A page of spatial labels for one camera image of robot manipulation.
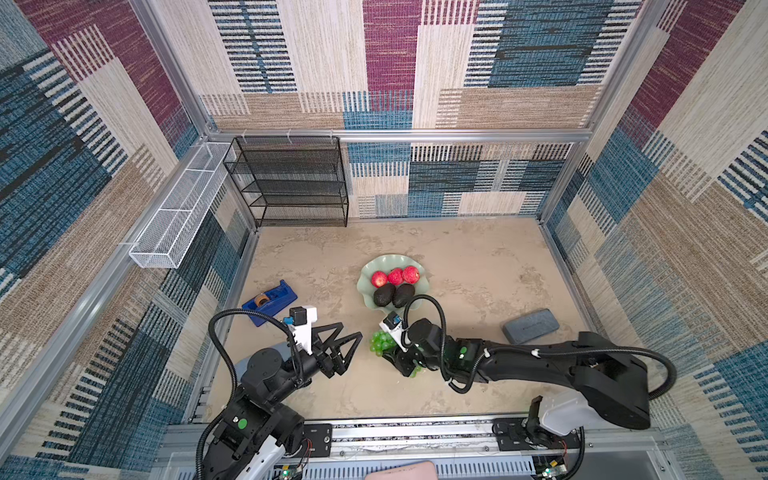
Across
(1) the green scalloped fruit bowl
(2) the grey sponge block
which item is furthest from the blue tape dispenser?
(2) the grey sponge block

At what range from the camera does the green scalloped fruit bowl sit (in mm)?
955

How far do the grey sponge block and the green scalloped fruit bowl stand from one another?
0.89 feet

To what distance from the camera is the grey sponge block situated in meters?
0.89
